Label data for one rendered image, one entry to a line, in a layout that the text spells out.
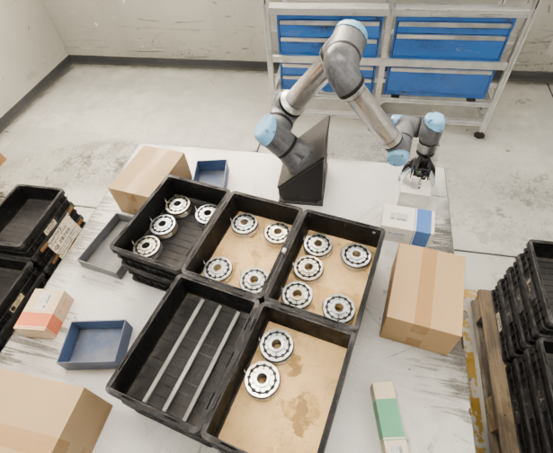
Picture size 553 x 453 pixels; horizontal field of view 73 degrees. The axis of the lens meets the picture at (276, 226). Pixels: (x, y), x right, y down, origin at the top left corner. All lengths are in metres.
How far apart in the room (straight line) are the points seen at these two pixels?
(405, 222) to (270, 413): 0.87
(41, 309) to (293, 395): 0.97
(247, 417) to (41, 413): 0.56
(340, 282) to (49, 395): 0.93
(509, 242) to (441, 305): 1.49
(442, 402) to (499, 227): 1.64
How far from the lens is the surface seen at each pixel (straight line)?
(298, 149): 1.55
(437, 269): 1.38
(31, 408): 1.32
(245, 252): 1.40
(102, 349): 1.53
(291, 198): 1.69
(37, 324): 1.61
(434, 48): 3.01
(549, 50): 4.21
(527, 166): 3.31
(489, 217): 2.83
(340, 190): 1.77
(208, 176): 1.90
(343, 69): 1.26
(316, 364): 1.20
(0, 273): 2.46
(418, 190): 1.70
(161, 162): 1.81
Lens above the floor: 1.96
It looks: 51 degrees down
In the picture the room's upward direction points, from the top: 6 degrees counter-clockwise
